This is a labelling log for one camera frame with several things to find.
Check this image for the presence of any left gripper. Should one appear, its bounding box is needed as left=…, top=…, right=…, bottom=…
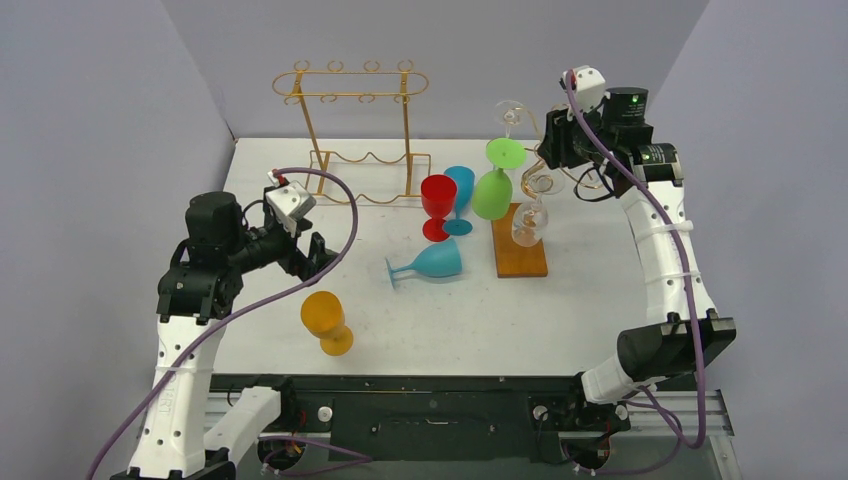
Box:
left=226, top=211, right=341, bottom=283

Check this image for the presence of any small clear front wine glass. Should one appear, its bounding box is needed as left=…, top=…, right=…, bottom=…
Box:
left=494, top=100, right=526, bottom=138

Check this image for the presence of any green plastic goblet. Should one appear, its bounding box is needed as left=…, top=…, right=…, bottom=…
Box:
left=471, top=137, right=527, bottom=221

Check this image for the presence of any blue plastic goblet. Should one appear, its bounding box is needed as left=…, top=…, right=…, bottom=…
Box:
left=385, top=238, right=463, bottom=288
left=443, top=165, right=475, bottom=236

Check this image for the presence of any gold hook rack wooden base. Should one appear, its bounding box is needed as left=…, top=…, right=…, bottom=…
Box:
left=491, top=147, right=602, bottom=278

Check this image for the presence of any red plastic goblet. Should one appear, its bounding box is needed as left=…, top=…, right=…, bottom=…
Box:
left=420, top=174, right=458, bottom=242

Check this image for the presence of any tall gold wire glass rack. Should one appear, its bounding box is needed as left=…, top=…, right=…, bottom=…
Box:
left=271, top=59, right=432, bottom=206

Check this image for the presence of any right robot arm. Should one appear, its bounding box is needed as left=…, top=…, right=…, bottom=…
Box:
left=539, top=84, right=736, bottom=427

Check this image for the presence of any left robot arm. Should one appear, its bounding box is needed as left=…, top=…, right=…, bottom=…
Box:
left=116, top=183, right=338, bottom=479

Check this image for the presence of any orange plastic goblet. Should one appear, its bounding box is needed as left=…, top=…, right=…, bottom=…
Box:
left=300, top=291, right=354, bottom=356

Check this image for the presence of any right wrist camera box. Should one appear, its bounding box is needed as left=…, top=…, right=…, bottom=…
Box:
left=560, top=65, right=606, bottom=114

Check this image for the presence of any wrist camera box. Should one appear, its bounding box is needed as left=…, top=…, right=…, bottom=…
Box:
left=560, top=65, right=606, bottom=114
left=263, top=169, right=317, bottom=238

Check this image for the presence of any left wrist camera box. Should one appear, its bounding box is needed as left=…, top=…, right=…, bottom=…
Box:
left=263, top=169, right=317, bottom=238

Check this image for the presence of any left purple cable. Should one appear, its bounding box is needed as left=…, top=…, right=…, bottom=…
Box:
left=86, top=167, right=372, bottom=480

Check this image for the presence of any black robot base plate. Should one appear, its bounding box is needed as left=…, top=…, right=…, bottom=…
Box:
left=212, top=374, right=631, bottom=464

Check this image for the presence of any aluminium table frame rail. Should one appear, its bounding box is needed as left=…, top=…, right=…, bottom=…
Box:
left=608, top=140, right=735, bottom=436

